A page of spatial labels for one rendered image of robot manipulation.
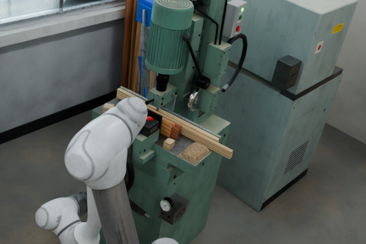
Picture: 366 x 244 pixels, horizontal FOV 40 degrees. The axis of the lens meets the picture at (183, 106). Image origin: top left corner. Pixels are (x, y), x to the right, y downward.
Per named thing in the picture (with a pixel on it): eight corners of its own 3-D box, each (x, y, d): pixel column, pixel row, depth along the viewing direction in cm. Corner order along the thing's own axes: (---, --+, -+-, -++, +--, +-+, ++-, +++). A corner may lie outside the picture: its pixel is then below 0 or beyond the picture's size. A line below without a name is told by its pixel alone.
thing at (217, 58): (202, 72, 238) (207, 43, 230) (211, 66, 244) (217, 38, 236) (217, 79, 234) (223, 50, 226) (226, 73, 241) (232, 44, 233)
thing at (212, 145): (127, 105, 249) (127, 98, 247) (129, 104, 250) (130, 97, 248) (229, 159, 224) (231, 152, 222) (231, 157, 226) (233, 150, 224)
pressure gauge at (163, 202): (158, 210, 231) (160, 197, 227) (163, 206, 234) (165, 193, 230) (169, 217, 228) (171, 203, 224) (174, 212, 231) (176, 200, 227)
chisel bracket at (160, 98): (146, 105, 236) (148, 90, 231) (163, 95, 246) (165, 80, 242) (158, 112, 233) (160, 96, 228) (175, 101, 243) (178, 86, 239)
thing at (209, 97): (193, 107, 246) (197, 86, 240) (200, 102, 251) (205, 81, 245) (209, 115, 242) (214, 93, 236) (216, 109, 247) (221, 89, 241)
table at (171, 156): (77, 127, 237) (78, 117, 234) (119, 104, 260) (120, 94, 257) (181, 187, 212) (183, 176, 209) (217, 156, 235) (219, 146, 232)
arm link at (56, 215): (54, 206, 198) (72, 232, 194) (25, 215, 184) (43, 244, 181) (69, 189, 194) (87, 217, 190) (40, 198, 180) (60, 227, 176)
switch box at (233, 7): (219, 34, 236) (226, 2, 228) (229, 29, 244) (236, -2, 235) (230, 38, 234) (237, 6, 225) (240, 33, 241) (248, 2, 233)
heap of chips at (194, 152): (177, 155, 221) (179, 148, 219) (194, 142, 231) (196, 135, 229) (194, 164, 217) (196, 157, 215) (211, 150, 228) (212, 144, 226)
